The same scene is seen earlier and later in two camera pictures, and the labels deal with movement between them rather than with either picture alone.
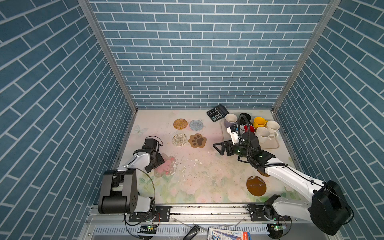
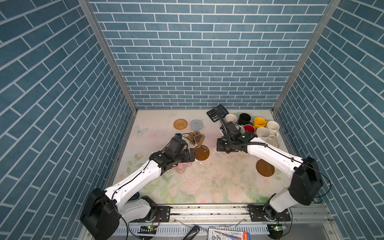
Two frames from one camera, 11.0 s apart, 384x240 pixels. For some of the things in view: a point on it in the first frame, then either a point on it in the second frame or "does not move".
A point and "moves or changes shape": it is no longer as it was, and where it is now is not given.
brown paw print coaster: (197, 140) moves or changes shape
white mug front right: (263, 134) does not move
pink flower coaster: (167, 168) moves or changes shape
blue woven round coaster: (196, 125) does not move
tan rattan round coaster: (180, 123) does not move
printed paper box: (218, 234) does not move
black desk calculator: (218, 113) does not move
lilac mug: (230, 120) does not move
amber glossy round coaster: (256, 186) → (201, 152)
